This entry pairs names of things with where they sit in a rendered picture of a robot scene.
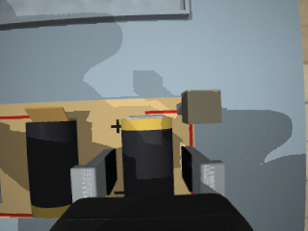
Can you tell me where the grey shallow tray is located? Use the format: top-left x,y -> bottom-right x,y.
0,0 -> 190,30

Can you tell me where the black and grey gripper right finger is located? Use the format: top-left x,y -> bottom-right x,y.
181,146 -> 225,197

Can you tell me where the black battery with gold top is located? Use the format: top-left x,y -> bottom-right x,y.
120,117 -> 174,196
25,120 -> 79,218

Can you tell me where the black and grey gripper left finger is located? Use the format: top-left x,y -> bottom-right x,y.
70,148 -> 117,203

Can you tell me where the tan battery holder board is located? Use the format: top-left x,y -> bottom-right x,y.
0,89 -> 222,218

